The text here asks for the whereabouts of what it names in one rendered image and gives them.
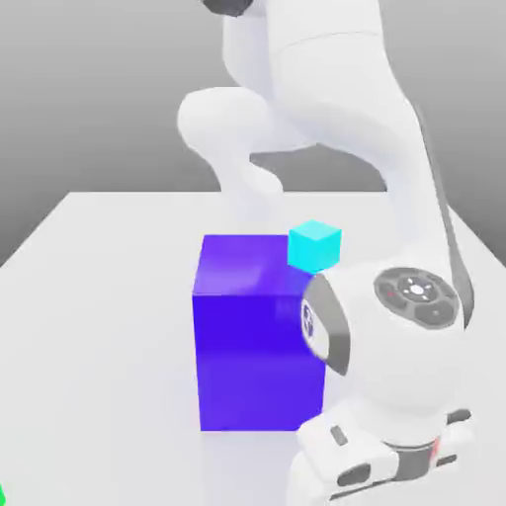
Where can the large blue box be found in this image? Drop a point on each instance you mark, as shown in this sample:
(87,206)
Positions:
(253,355)

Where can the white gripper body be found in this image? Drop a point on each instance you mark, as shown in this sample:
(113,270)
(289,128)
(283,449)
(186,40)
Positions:
(306,494)

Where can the small green cube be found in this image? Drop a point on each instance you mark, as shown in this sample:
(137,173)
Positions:
(2,496)

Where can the small cyan cube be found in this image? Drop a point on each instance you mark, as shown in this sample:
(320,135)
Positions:
(314,249)

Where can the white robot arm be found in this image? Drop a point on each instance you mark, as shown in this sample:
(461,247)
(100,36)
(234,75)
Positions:
(336,118)

